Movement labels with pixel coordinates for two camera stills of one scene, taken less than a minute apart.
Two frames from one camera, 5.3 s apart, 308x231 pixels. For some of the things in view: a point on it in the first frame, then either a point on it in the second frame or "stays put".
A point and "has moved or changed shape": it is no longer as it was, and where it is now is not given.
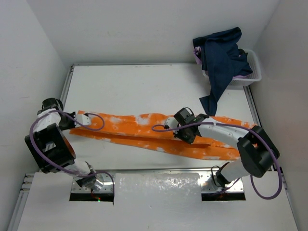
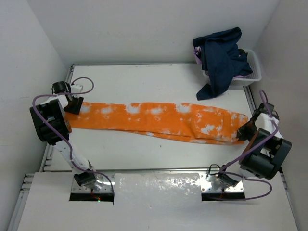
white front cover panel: [160, 201] stays put
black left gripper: [72, 126] -> [74, 109]
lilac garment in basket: [197, 51] stays put
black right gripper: [190, 140] -> [242, 134]
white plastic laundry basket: [255, 76] stays put
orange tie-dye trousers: [148, 129] has moved or changed shape
